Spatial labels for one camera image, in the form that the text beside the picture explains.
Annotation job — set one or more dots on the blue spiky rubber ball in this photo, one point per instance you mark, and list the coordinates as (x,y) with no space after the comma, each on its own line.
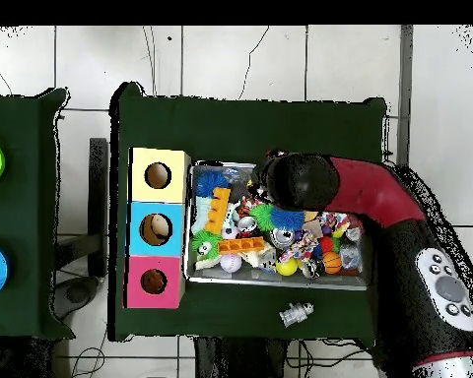
(207,183)
(287,218)

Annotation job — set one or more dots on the cream plush toy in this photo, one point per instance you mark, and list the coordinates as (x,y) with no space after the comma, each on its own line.
(256,258)

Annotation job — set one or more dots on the colourful dotted cloth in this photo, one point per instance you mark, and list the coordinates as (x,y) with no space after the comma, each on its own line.
(333,220)

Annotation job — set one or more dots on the silver robot figure toy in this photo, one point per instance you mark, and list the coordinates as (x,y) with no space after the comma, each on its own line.
(297,314)

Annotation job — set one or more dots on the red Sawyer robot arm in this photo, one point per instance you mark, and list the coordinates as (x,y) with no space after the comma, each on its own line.
(370,189)

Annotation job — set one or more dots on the wooden box with three holes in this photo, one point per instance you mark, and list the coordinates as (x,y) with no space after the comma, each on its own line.
(173,193)

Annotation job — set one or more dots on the shallow clear mesh bin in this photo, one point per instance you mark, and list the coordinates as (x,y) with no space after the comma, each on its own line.
(228,277)

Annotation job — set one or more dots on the small soccer ball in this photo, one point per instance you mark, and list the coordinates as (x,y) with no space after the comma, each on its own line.
(229,232)

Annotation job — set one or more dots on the light blue knitted cloth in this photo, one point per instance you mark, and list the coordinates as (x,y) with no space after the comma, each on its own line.
(199,216)

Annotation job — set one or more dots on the green fuzzy ball with eye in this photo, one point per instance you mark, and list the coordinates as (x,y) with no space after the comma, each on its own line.
(205,246)

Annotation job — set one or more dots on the small orange basketball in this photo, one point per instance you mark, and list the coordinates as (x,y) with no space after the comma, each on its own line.
(332,263)

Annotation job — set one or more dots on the black upright panel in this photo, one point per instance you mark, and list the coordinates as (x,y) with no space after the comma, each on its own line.
(98,197)

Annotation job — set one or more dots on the grey floor stand base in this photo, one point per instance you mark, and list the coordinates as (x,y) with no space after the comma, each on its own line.
(77,293)

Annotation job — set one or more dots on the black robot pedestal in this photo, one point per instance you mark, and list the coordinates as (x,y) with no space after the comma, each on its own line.
(236,360)

